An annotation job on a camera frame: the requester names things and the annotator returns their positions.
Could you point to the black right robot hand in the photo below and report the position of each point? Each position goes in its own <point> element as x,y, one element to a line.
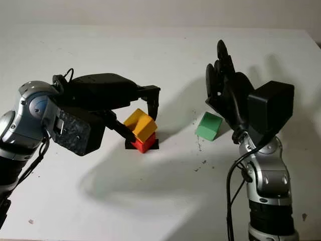
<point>225,88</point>

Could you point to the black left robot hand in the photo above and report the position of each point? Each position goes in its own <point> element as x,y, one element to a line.
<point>100,90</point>

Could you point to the green wooden cube block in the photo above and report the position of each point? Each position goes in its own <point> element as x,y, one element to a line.
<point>209,125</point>

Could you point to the yellow wooden cube block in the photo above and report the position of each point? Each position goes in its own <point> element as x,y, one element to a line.
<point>145,128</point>

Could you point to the red wooden cube block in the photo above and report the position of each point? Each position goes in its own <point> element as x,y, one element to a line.
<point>145,145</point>

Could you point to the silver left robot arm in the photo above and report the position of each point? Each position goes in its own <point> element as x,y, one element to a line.
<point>22,120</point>

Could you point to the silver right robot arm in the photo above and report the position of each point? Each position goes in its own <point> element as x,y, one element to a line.
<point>268,170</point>

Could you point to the black tape mark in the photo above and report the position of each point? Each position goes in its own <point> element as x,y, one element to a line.
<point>156,145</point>

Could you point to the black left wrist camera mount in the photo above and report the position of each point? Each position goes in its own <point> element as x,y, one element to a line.
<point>80,133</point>

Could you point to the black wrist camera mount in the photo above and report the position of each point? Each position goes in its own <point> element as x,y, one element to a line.
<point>80,133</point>
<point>270,108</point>

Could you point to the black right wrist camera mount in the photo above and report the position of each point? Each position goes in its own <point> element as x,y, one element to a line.
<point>270,108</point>

